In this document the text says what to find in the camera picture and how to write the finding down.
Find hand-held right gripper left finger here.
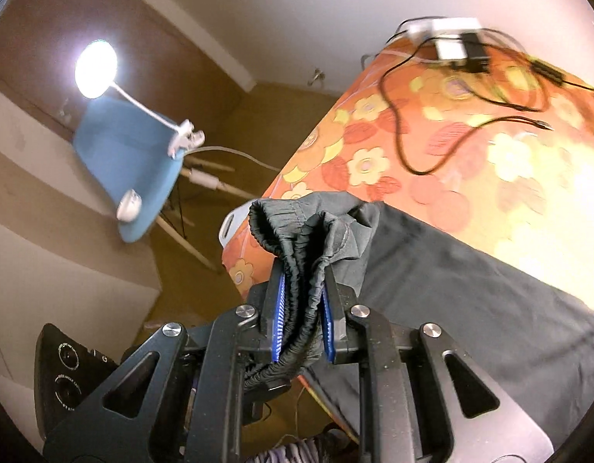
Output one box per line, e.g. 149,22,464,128
42,270,285,463

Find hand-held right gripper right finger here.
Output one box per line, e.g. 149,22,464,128
321,265,553,463

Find dark grey pants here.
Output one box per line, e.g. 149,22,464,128
244,191,594,451

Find person's striped clothing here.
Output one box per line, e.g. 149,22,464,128
249,436,360,463

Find blue chair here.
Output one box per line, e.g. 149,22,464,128
72,96,259,271

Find orange floral bed cover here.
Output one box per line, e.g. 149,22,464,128
221,39,594,439

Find white clip lamp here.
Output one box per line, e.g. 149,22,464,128
75,40,283,172

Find white power adapter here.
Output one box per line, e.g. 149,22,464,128
434,39,466,62

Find black power adapter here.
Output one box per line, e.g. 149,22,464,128
458,31,491,74

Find white power strip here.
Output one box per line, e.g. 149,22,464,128
405,17,481,42

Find brown wooden door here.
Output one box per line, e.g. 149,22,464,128
0,0,256,128

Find black looped cable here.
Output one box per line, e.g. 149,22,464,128
359,29,555,177

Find black cable with inline switch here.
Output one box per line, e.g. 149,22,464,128
480,29,594,112

